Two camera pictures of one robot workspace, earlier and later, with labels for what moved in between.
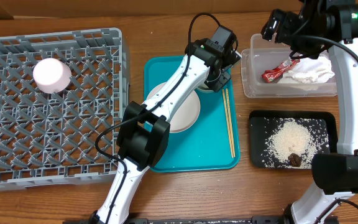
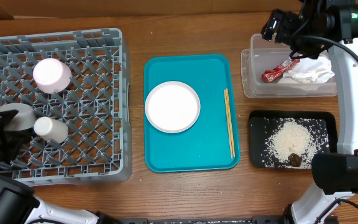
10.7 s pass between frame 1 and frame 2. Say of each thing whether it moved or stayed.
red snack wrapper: stayed
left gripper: moved
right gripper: stayed
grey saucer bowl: moved
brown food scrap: stayed
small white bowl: stayed
